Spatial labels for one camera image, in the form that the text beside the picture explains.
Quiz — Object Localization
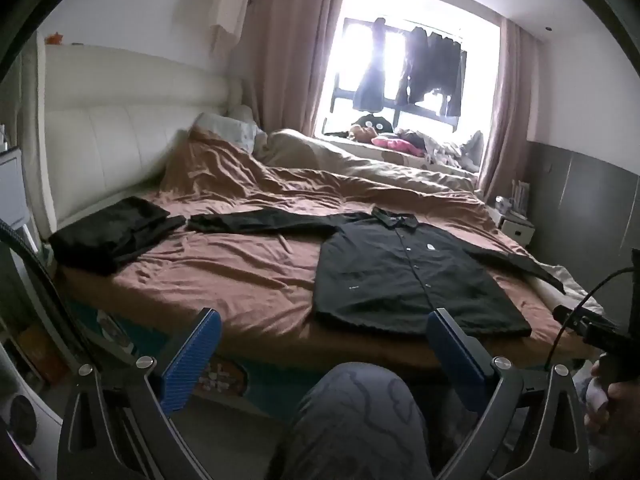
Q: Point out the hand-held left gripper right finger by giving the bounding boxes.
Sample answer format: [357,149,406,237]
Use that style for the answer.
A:
[426,307,591,480]

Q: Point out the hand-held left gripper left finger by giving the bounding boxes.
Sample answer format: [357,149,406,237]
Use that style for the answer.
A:
[57,306,223,480]

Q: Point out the black button shirt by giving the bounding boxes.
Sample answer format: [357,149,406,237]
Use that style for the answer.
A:
[186,206,566,338]

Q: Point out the folded black clothes pile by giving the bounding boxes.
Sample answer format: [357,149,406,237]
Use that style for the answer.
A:
[49,197,186,276]

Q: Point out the clothes heap on sill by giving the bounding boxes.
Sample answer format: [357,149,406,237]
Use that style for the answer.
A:
[425,130,483,171]

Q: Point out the hanging dark clothes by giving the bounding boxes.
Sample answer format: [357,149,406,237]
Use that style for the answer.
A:
[395,25,468,118]

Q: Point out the person's right hand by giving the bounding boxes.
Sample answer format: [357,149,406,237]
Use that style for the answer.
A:
[585,360,640,443]

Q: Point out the bed with brown sheet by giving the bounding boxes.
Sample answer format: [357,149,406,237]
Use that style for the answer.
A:
[50,125,606,411]

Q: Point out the person's left leg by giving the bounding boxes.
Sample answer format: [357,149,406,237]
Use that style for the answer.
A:
[272,362,436,480]

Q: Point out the white nightstand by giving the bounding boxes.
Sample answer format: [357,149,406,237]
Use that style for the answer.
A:
[492,210,536,247]

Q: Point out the books on nightstand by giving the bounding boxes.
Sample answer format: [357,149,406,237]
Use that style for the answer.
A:
[510,180,531,216]

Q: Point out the white round appliance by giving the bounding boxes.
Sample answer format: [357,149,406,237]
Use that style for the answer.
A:
[0,345,68,466]

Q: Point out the pink plush toy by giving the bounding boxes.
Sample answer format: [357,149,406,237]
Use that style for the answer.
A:
[372,135,426,156]

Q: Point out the beige duvet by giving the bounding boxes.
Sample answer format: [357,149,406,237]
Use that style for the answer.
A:
[252,129,483,193]

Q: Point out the white padded headboard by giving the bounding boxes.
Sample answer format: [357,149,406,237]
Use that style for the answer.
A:
[35,42,246,233]

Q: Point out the grey nightstand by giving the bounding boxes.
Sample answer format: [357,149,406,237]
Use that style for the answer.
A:
[0,147,31,241]

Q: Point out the window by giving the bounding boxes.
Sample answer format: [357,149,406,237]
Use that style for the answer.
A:
[320,0,501,141]

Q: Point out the black plush toy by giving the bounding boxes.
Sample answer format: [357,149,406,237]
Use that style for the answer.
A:
[352,114,396,136]

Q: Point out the pink curtain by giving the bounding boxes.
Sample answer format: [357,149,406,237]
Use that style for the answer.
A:
[477,15,531,201]
[240,0,351,136]

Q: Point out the hanging dark trousers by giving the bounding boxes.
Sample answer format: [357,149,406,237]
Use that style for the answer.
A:
[352,17,388,111]

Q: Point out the white hanging cloth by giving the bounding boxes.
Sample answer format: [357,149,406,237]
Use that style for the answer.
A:
[207,0,251,53]

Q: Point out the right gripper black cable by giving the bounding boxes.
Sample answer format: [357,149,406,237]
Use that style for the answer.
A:
[544,267,638,368]

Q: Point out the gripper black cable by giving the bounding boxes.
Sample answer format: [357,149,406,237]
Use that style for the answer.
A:
[544,267,638,368]
[0,217,116,376]

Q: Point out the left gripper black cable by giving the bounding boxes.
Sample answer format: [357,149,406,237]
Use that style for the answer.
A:
[0,217,116,376]

